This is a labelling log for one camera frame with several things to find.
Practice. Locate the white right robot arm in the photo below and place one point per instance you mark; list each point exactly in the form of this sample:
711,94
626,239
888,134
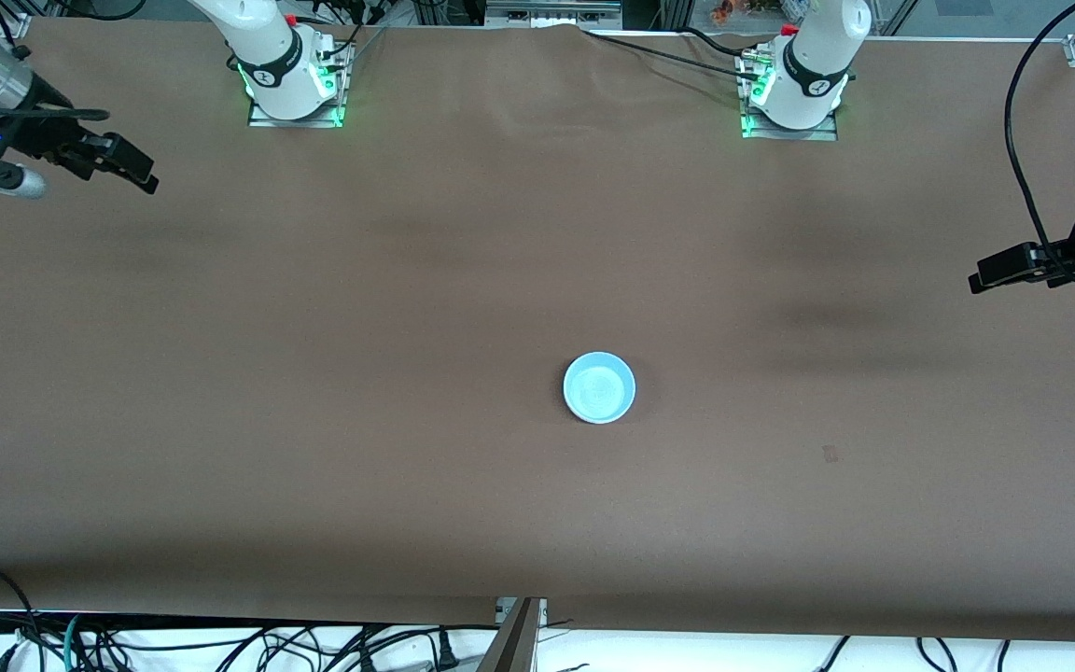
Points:
267,56

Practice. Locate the black power plug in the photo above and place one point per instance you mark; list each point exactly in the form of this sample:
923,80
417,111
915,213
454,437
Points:
446,653

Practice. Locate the orange colourful object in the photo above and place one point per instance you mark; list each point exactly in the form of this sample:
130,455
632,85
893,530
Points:
743,9

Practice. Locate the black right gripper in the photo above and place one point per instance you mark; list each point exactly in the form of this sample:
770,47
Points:
45,132

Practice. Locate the grey socket rail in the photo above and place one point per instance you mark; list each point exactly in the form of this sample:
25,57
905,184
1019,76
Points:
547,11

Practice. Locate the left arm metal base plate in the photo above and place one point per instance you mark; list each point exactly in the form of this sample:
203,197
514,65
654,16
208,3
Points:
827,133

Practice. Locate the metal table leg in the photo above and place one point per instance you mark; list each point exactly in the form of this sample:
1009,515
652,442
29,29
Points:
514,644

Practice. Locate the light blue plastic bowl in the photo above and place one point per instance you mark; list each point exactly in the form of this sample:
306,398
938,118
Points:
599,387

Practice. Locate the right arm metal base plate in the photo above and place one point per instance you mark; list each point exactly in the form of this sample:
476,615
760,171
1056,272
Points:
262,117

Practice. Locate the brown table cover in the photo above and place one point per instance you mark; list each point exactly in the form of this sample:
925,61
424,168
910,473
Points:
500,233

